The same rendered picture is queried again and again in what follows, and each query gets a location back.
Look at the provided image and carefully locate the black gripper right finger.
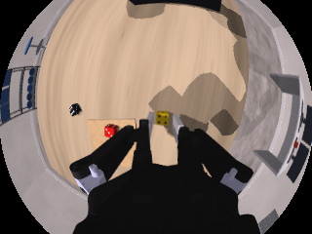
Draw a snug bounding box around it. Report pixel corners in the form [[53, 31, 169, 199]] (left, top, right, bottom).
[[172, 114, 254, 203]]

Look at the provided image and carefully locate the red die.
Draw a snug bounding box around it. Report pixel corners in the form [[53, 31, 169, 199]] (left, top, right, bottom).
[[104, 124, 118, 137]]

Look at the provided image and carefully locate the tan textured mat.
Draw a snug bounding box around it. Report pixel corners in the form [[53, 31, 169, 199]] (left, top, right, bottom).
[[87, 119, 136, 167]]

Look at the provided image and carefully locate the yellow die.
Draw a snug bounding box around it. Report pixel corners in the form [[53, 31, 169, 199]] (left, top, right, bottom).
[[156, 111, 169, 126]]

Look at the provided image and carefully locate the black die with white pips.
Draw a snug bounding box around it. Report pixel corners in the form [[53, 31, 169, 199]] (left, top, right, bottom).
[[69, 103, 81, 117]]

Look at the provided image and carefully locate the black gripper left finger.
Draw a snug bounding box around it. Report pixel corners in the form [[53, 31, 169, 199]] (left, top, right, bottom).
[[69, 113, 156, 203]]

